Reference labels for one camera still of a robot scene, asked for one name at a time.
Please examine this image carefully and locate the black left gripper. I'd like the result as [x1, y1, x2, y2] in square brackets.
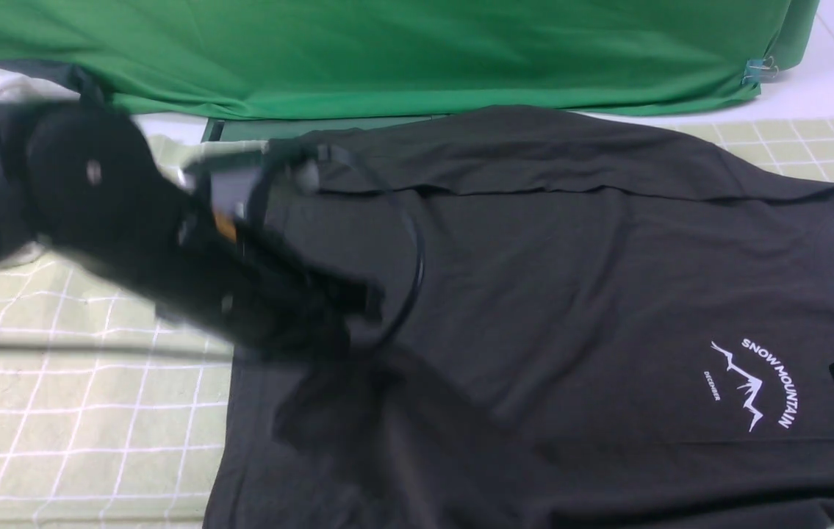
[182, 143, 384, 361]

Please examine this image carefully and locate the dark gray long-sleeve top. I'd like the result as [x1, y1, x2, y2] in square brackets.
[203, 107, 834, 528]

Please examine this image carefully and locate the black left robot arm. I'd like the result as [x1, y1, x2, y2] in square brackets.
[0, 101, 384, 361]

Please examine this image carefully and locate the green checkered table cloth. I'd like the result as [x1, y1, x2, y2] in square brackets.
[0, 118, 834, 528]

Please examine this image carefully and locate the green backdrop cloth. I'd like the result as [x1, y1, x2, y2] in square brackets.
[0, 1, 819, 120]

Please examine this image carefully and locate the dark gray garment behind shirt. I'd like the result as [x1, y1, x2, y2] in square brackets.
[20, 60, 109, 107]

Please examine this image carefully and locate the teal binder clip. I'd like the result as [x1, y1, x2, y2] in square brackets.
[741, 56, 780, 86]

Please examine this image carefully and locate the dark green metal rail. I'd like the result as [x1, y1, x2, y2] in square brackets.
[201, 115, 442, 142]

